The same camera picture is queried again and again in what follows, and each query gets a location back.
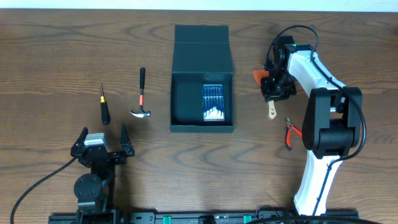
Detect orange scraper wooden handle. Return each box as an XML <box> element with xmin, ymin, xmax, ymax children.
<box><xmin>253</xmin><ymin>70</ymin><xmax>277</xmax><ymax>119</ymax></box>

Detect left black cable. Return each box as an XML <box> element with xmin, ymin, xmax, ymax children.
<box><xmin>10</xmin><ymin>157</ymin><xmax>78</xmax><ymax>224</ymax></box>

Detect black yellow screwdriver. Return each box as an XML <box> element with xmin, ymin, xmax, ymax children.
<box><xmin>100</xmin><ymin>83</ymin><xmax>111</xmax><ymax>125</ymax></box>

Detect right black cable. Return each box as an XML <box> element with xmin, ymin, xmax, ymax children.
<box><xmin>266</xmin><ymin>25</ymin><xmax>368</xmax><ymax>215</ymax></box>

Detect red black cutting pliers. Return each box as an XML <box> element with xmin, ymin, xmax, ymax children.
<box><xmin>285</xmin><ymin>118</ymin><xmax>302</xmax><ymax>151</ymax></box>

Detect dark green open box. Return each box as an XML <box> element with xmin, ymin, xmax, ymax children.
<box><xmin>170</xmin><ymin>25</ymin><xmax>234</xmax><ymax>133</ymax></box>

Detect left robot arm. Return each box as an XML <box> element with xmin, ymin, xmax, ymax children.
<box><xmin>71</xmin><ymin>124</ymin><xmax>135</xmax><ymax>215</ymax></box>

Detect small claw hammer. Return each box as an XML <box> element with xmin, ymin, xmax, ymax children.
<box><xmin>130</xmin><ymin>67</ymin><xmax>151</xmax><ymax>118</ymax></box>

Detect black cable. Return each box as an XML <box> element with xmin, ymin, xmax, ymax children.
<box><xmin>266</xmin><ymin>25</ymin><xmax>368</xmax><ymax>215</ymax></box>
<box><xmin>10</xmin><ymin>157</ymin><xmax>78</xmax><ymax>224</ymax></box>

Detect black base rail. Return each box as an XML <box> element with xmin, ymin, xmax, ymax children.
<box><xmin>48</xmin><ymin>208</ymin><xmax>371</xmax><ymax>224</ymax></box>

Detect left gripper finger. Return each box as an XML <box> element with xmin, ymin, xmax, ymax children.
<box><xmin>120</xmin><ymin>123</ymin><xmax>131</xmax><ymax>147</ymax></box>
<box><xmin>75</xmin><ymin>127</ymin><xmax>88</xmax><ymax>146</ymax></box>

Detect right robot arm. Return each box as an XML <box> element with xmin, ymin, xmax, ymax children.
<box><xmin>256</xmin><ymin>35</ymin><xmax>363</xmax><ymax>216</ymax></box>

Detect blue precision screwdriver set case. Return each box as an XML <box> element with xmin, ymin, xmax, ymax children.
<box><xmin>201</xmin><ymin>84</ymin><xmax>225</xmax><ymax>122</ymax></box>

